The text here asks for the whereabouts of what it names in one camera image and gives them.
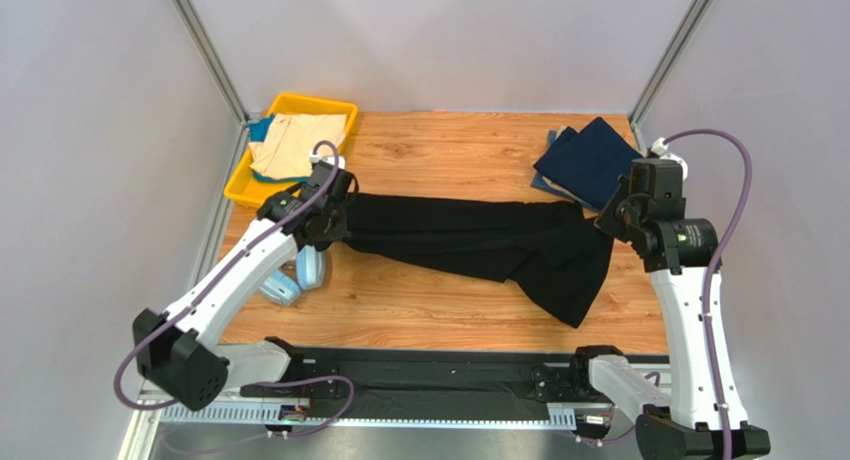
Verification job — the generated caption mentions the black t shirt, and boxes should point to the black t shirt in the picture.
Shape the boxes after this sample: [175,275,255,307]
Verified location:
[344,194,614,327]

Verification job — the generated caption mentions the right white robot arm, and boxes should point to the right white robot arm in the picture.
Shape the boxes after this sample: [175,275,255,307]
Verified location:
[573,159,771,459]

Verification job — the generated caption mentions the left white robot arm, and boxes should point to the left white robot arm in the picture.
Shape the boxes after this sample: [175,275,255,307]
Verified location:
[130,159,358,411]

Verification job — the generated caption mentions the light blue headphones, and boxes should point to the light blue headphones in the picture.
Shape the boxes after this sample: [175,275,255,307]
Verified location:
[258,245,327,306]

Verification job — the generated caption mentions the folded navy t shirt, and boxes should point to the folded navy t shirt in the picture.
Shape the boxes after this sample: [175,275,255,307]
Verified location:
[533,117,641,212]

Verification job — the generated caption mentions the cream t shirt in tray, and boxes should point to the cream t shirt in tray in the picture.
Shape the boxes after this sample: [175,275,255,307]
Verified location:
[248,113,348,182]

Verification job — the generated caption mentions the yellow plastic tray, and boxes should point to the yellow plastic tray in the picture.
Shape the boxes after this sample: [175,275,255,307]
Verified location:
[223,94,358,211]

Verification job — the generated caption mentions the teal t shirt in tray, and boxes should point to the teal t shirt in tray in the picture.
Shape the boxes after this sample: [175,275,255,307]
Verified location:
[247,114,325,185]

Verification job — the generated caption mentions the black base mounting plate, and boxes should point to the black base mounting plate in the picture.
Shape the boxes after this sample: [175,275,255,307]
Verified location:
[238,345,672,422]

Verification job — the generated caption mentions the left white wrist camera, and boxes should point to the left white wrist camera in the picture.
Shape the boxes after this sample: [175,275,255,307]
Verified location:
[309,153,346,170]

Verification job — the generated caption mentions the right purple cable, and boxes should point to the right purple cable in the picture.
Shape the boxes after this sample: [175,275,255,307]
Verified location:
[574,128,755,460]

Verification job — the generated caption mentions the purple cable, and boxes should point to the purple cable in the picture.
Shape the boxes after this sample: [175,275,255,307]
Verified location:
[113,140,356,441]
[574,128,755,460]

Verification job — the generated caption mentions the aluminium frame rail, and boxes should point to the aluminium frame rail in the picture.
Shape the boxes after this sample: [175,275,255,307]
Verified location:
[171,0,249,284]

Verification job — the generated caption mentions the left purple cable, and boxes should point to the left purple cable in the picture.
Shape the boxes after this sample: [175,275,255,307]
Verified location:
[113,140,356,441]

